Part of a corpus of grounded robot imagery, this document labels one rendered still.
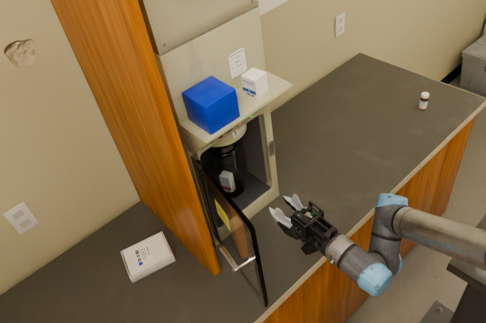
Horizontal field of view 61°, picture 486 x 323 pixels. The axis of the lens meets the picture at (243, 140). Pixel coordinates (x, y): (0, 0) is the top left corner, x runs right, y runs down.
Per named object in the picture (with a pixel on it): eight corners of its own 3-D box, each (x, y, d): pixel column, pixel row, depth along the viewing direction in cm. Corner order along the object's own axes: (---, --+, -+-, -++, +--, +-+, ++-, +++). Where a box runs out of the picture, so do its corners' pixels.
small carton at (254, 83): (243, 93, 115) (240, 75, 111) (254, 84, 118) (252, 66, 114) (257, 99, 113) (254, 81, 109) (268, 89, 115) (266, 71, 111)
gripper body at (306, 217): (308, 198, 110) (343, 224, 103) (309, 217, 116) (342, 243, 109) (288, 214, 107) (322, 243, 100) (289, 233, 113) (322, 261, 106)
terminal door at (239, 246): (219, 238, 143) (196, 156, 116) (267, 308, 122) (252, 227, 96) (217, 240, 143) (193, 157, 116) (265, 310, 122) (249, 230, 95)
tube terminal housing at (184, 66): (176, 208, 162) (109, 29, 111) (238, 164, 176) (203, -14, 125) (215, 246, 147) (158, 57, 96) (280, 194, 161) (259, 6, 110)
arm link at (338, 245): (355, 253, 106) (334, 274, 103) (341, 243, 109) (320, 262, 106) (357, 238, 101) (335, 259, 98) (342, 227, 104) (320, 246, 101)
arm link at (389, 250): (408, 238, 108) (393, 243, 100) (401, 280, 108) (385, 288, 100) (380, 230, 113) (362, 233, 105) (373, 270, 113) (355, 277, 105)
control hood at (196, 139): (186, 151, 116) (178, 123, 109) (269, 97, 130) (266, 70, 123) (212, 170, 108) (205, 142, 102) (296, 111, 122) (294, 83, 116)
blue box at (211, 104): (188, 120, 110) (180, 92, 104) (217, 102, 114) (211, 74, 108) (211, 136, 103) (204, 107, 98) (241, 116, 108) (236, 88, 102)
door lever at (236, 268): (235, 242, 117) (233, 237, 116) (252, 266, 111) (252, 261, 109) (218, 251, 116) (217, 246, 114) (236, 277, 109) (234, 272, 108)
